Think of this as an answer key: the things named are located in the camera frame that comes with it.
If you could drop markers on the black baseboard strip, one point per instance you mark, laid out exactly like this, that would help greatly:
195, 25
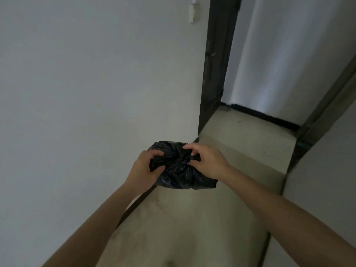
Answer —
260, 115

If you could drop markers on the white wall switch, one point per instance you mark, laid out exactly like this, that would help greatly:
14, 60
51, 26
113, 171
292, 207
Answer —
194, 9

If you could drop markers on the black plastic garbage bag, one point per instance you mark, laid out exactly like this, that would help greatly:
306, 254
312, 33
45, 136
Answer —
178, 169

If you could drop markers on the dark door frame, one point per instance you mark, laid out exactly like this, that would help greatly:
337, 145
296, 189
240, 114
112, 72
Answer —
322, 116
218, 61

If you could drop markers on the person's left forearm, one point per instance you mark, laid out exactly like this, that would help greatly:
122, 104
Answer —
91, 230

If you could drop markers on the person's right forearm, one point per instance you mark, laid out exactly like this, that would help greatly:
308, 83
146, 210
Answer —
286, 219

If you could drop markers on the person's right hand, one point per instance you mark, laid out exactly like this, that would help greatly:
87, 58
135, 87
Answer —
211, 164

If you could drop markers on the person's left thumb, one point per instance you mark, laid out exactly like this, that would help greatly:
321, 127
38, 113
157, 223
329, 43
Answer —
158, 172

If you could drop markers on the person's left hand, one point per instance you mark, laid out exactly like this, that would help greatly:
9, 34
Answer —
140, 172

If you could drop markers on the person's right thumb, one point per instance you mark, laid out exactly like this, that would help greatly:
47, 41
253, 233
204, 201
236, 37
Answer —
196, 164

